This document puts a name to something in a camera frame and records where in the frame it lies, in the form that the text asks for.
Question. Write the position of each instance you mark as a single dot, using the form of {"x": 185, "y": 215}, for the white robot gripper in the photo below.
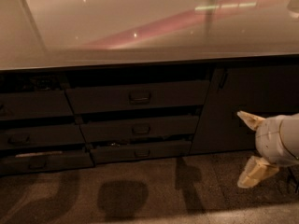
{"x": 269, "y": 139}

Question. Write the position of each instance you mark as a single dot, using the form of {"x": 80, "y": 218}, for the dark drawer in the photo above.
{"x": 44, "y": 136}
{"x": 141, "y": 151}
{"x": 138, "y": 128}
{"x": 33, "y": 105}
{"x": 45, "y": 163}
{"x": 140, "y": 96}

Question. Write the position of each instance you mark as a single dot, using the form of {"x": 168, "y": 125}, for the dark cabinet door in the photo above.
{"x": 264, "y": 91}

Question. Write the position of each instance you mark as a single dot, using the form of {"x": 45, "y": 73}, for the dark cabinet door handle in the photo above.
{"x": 223, "y": 79}

